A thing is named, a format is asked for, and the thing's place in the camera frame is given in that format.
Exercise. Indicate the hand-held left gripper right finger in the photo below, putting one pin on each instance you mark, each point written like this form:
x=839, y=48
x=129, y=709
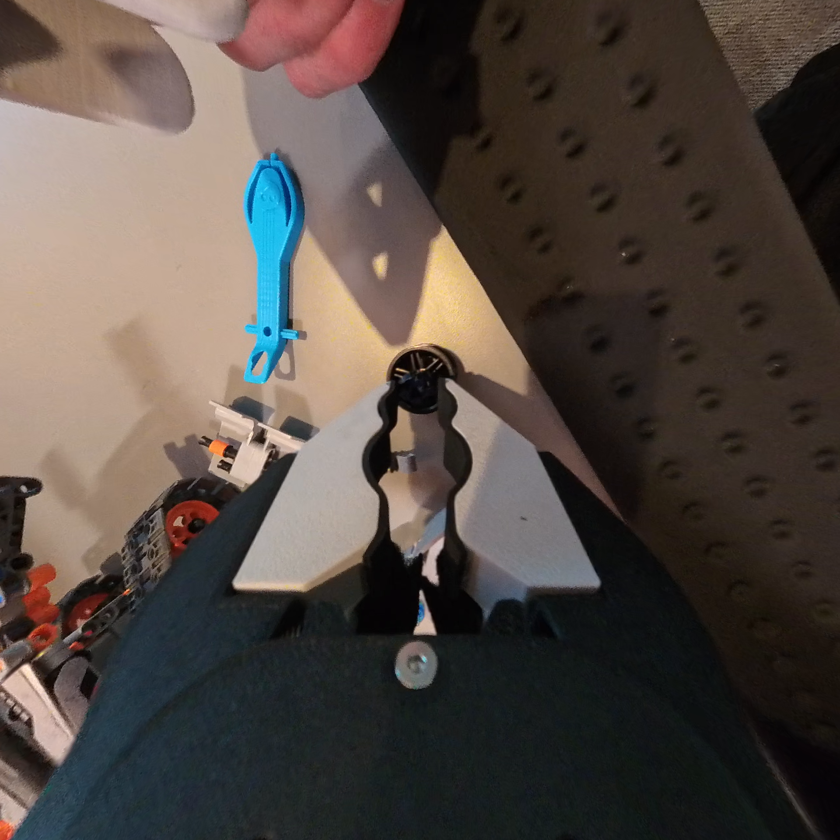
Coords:
x=519, y=525

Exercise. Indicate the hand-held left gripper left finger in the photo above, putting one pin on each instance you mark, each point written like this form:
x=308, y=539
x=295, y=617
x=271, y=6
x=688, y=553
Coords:
x=315, y=525

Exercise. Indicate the small black wheel assembly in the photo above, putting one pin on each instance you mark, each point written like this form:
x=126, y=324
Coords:
x=420, y=368

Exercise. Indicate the blue plastic separator tool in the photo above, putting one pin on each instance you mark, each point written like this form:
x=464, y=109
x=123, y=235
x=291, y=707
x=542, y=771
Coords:
x=273, y=223

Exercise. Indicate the person's right hand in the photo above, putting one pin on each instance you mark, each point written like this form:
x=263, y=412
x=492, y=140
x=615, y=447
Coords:
x=328, y=40

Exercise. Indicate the small grey orange connector assembly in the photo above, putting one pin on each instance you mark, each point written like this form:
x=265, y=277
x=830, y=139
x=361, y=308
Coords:
x=256, y=440

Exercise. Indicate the grey orange tracked toy robot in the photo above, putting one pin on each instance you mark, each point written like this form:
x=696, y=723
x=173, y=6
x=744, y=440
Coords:
x=92, y=604

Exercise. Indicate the black perforated board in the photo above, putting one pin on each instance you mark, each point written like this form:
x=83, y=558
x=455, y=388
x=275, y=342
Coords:
x=656, y=328

